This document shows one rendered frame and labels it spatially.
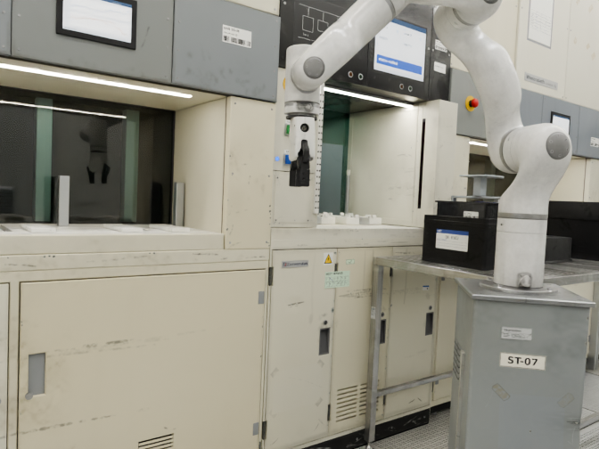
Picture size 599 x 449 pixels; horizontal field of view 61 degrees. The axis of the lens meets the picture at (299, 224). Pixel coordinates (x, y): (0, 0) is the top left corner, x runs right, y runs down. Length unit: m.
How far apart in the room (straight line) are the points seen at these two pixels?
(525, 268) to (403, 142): 1.08
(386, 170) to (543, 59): 1.08
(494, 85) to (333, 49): 0.44
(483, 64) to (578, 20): 2.02
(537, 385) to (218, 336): 0.91
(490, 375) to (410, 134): 1.23
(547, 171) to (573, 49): 1.97
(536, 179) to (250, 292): 0.91
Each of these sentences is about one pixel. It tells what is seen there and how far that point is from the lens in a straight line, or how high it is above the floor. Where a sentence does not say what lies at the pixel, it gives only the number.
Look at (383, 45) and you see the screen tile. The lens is 2.08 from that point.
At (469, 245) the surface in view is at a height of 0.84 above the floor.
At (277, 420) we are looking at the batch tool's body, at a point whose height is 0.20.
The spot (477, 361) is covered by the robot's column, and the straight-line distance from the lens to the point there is 1.35.
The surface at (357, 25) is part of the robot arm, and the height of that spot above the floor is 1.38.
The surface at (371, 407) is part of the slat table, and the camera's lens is 2.11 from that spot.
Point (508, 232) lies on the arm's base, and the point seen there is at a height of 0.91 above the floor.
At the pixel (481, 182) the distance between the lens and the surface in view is 1.96.
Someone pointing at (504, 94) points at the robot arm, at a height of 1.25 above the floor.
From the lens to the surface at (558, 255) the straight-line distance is 2.28.
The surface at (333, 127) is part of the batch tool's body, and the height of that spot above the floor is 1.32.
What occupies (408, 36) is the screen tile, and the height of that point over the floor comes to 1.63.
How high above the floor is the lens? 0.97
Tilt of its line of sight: 3 degrees down
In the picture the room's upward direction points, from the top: 3 degrees clockwise
